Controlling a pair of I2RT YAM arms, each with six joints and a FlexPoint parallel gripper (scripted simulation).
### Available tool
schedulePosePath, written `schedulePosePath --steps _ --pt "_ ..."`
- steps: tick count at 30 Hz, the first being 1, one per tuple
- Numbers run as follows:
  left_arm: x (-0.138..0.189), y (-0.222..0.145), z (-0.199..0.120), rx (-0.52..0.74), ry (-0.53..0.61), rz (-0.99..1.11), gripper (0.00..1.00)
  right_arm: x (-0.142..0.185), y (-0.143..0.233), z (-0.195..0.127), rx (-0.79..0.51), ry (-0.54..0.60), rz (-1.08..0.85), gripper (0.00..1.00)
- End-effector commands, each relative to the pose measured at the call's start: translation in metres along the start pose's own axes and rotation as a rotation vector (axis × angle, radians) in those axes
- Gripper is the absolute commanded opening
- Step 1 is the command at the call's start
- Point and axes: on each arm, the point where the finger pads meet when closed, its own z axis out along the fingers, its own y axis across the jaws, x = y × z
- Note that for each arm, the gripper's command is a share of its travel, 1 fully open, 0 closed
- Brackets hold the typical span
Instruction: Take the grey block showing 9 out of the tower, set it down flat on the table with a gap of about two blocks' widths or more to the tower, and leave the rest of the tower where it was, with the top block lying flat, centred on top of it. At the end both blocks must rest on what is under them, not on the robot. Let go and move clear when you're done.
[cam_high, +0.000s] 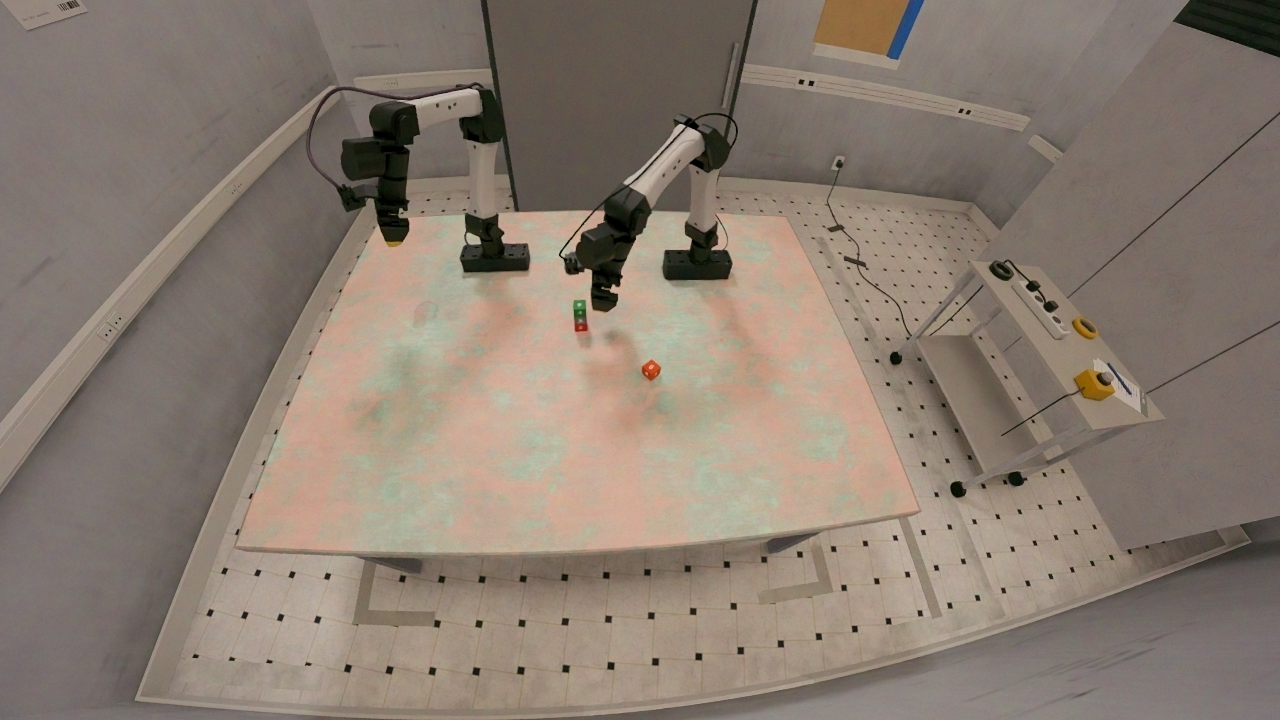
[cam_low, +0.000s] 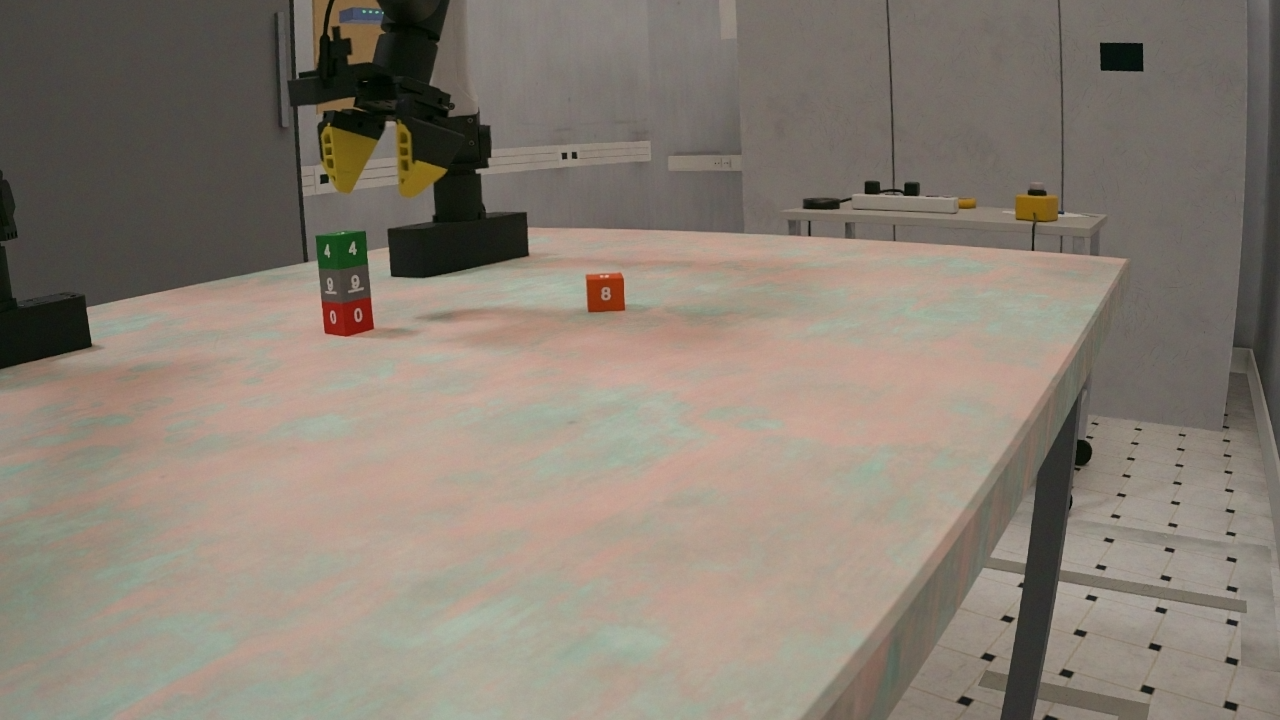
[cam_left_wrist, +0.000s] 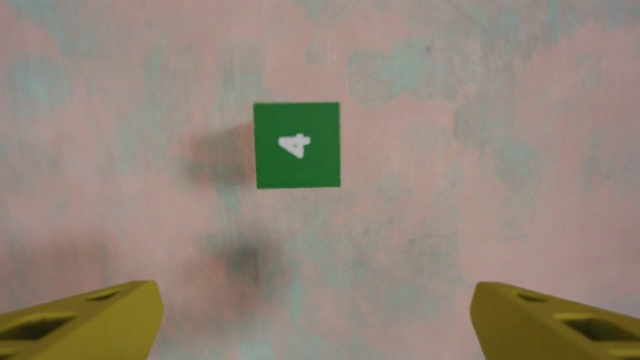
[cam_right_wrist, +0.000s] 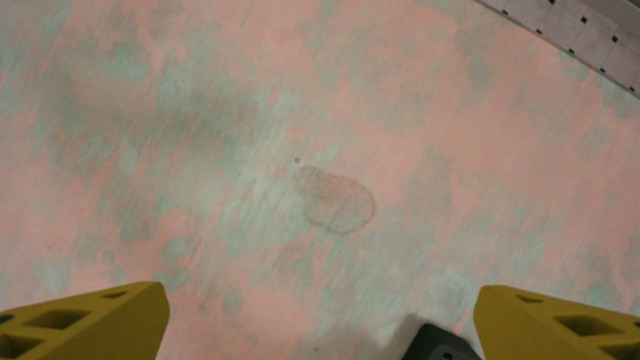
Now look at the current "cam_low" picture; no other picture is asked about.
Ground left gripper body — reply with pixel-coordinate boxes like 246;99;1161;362
316;33;466;170

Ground red block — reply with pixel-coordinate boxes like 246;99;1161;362
321;297;374;337

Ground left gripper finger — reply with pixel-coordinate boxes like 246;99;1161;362
320;123;378;193
397;120;448;199

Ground orange block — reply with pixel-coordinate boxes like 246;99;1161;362
586;273;625;313

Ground green block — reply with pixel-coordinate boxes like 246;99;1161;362
315;231;369;270

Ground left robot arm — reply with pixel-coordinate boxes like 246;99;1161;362
288;0;527;237

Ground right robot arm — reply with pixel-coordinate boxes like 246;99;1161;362
0;170;87;324

